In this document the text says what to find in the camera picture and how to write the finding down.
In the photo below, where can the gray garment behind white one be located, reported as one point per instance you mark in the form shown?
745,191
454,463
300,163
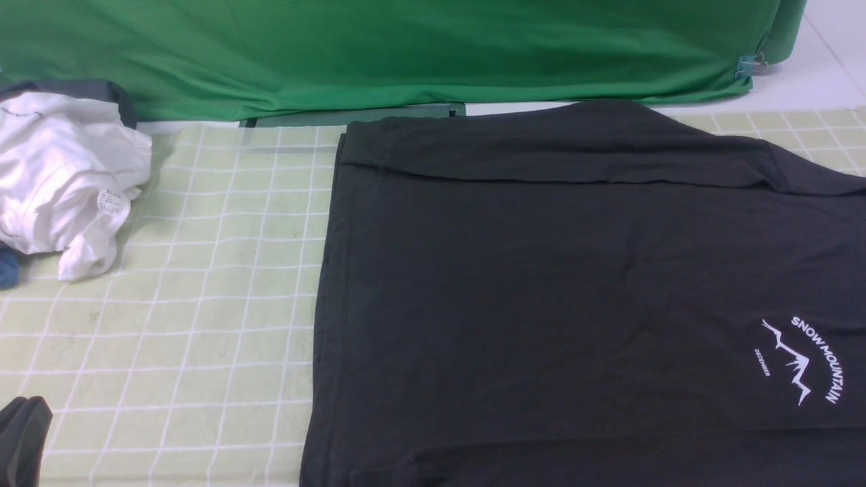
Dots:
97,89

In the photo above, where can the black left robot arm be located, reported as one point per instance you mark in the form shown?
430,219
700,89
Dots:
24,426

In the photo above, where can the blue binder clip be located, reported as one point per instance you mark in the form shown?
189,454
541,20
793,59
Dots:
750,65

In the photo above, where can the green backdrop cloth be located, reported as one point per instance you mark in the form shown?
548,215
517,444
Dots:
236,60

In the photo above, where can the light green checkered tablecloth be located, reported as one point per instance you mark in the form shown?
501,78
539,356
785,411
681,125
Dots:
191,363

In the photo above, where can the crumpled white garment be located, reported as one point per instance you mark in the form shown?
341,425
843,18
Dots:
70,171

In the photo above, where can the dark gray long-sleeve top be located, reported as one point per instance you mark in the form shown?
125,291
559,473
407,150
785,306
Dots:
592,295

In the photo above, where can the blue cloth piece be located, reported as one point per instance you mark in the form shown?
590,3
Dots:
9,267

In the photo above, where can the dark green base bar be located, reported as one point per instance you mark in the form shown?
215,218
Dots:
343,117

